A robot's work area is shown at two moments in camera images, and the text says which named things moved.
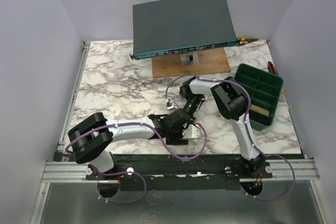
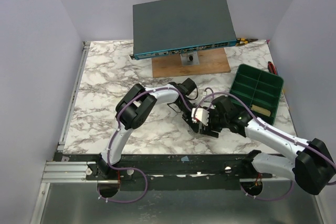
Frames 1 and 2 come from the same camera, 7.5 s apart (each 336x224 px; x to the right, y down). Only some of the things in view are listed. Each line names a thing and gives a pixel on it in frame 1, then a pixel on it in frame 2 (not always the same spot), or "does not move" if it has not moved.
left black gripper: x=179 y=139 -> x=188 y=119
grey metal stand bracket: x=190 y=59 does not move
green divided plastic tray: x=264 y=90 does not move
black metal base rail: x=180 y=172 does not move
